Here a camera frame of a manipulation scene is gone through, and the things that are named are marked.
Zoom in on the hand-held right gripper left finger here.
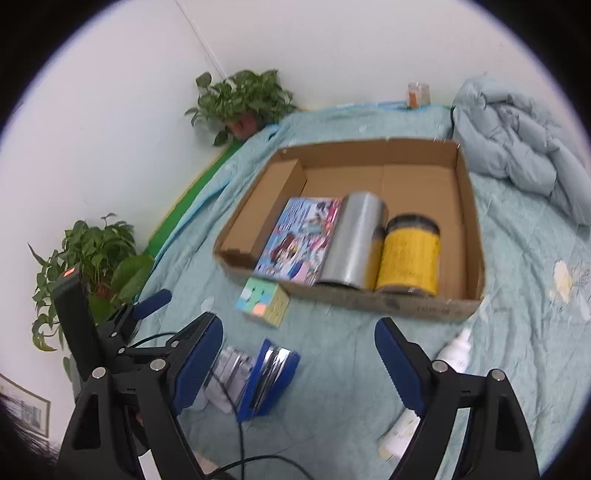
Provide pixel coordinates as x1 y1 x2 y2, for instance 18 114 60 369
59 312 225 480

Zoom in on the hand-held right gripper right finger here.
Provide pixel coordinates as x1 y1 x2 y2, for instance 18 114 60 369
374 318 540 480

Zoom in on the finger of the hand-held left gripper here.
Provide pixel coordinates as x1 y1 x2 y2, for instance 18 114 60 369
115 335 186 365
111 290 172 330

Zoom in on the white folding phone stand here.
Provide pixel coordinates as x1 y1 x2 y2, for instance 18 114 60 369
201 346 260 412

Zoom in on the white plastic bottle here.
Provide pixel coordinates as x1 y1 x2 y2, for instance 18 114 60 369
378 327 474 462

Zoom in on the blue stapler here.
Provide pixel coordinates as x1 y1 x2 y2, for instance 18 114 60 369
235 338 301 423

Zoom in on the pastel puzzle cube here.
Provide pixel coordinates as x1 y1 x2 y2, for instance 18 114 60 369
235 276 291 329

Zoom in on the yellow label clear jar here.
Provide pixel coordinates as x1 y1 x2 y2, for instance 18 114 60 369
374 213 441 296

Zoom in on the silver metal can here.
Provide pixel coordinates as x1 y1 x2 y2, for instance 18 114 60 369
316 191 389 291

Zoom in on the colourful cartoon game box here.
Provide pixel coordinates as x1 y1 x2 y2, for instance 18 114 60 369
253 197 343 287

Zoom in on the brown cardboard box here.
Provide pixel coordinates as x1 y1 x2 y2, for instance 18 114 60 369
213 137 485 324

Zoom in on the large leafy potted plant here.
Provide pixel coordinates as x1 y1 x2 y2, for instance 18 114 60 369
28 213 155 384

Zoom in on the green sheet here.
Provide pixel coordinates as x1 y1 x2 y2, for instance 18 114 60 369
142 138 245 257

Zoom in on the person's dark hair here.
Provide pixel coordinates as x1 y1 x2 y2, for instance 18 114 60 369
0 392 63 480

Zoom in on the light blue quilted blanket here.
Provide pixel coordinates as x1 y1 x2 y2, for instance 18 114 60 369
134 104 591 480

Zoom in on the potted plant in red pot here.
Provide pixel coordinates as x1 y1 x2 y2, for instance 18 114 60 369
185 69 298 147

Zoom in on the grey-blue crumpled duvet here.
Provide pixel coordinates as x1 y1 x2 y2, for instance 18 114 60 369
450 76 591 227

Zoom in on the black cable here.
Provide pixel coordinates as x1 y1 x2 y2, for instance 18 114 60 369
124 332 319 480

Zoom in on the framed wall picture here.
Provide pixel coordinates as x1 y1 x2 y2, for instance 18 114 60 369
0 373 51 437

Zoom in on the white wall conduit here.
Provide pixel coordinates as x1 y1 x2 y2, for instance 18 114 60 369
178 0 232 85

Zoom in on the small glass jar by wall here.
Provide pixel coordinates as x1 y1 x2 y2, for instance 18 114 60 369
406 82 431 110

